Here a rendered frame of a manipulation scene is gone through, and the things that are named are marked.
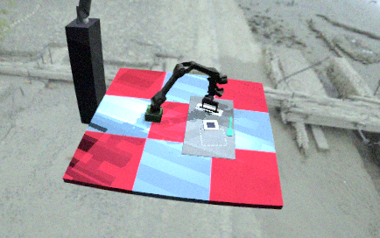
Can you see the white square tile with dark grey centre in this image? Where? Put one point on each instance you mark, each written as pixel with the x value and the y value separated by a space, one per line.
pixel 210 125

